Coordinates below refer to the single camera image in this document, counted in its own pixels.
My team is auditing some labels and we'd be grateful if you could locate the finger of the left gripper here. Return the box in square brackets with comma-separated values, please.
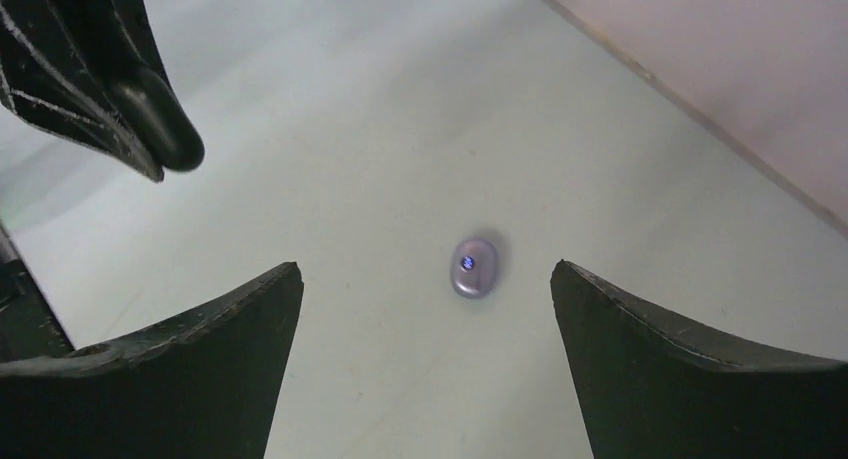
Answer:
[1, 0, 165, 182]
[79, 0, 170, 87]

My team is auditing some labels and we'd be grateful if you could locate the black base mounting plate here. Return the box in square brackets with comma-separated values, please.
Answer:
[1, 227, 75, 363]

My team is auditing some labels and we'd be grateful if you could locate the purple earbud charging case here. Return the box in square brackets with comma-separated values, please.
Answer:
[450, 237, 499, 299]

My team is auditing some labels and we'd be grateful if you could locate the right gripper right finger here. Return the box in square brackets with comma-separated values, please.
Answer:
[550, 261, 847, 458]

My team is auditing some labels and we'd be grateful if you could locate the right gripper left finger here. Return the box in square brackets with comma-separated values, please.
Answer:
[1, 262, 304, 458]

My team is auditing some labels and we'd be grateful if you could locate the black earbud charging case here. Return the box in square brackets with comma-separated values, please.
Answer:
[107, 66, 205, 172]

